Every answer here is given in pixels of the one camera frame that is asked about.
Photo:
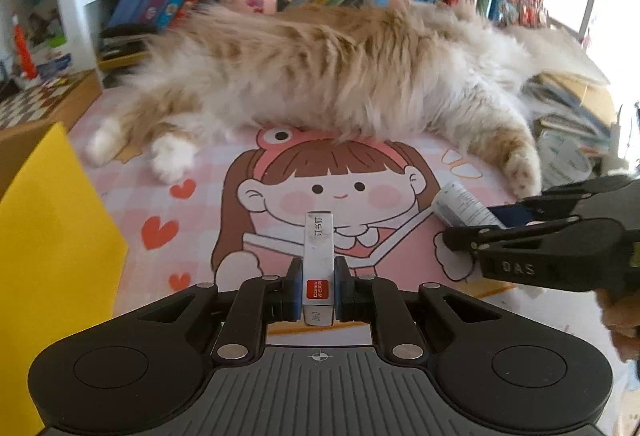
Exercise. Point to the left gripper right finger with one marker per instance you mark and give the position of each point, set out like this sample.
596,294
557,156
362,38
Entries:
378,302

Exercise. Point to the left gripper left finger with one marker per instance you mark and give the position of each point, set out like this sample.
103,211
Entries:
247,313

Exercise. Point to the white red staples box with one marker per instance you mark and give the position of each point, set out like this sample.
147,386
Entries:
318,269

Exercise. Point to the white spray bottle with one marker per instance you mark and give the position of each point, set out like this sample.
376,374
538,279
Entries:
458,207

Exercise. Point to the person's right hand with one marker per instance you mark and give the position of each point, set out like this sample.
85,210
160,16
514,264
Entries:
622,318

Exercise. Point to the pink checkered table mat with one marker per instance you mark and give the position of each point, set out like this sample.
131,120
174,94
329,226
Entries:
240,212

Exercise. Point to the stack of notebooks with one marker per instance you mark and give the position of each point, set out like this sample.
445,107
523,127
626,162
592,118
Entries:
571,142

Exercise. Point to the yellow cardboard box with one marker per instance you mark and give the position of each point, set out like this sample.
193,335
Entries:
61,258

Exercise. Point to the fluffy orange white cat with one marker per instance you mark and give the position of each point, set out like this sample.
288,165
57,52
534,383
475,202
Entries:
375,71

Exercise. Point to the wooden chessboard box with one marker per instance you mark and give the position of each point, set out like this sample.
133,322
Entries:
62,100

